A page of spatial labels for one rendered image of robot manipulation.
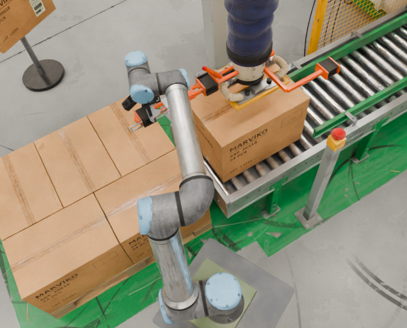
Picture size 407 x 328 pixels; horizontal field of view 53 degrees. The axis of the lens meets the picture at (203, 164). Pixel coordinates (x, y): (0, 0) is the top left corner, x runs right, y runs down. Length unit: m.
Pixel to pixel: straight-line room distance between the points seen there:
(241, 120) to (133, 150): 0.82
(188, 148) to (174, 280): 0.50
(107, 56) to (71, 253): 2.25
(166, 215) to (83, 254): 1.29
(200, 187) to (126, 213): 1.28
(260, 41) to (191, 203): 0.95
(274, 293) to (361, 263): 1.08
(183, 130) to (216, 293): 0.69
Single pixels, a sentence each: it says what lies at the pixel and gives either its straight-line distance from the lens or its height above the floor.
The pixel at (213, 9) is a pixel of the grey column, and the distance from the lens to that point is 3.18.
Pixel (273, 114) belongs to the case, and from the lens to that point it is 2.31.
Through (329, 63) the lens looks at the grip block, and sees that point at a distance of 2.17.
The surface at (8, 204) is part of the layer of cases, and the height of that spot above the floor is 0.54.
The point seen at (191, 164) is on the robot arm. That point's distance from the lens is 1.35.
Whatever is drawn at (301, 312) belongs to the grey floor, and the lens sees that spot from 2.84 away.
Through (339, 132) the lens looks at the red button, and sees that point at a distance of 2.18.
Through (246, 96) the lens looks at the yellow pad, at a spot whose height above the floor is 1.13.
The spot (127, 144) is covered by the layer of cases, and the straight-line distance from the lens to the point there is 2.77.
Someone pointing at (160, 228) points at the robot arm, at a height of 1.59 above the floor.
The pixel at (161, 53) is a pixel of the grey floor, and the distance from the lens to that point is 4.08.
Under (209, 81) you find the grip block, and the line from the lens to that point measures 2.05.
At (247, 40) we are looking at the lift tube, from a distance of 1.93.
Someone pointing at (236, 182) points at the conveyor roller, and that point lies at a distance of 2.52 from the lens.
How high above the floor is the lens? 2.76
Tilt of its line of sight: 58 degrees down
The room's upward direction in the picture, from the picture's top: 7 degrees counter-clockwise
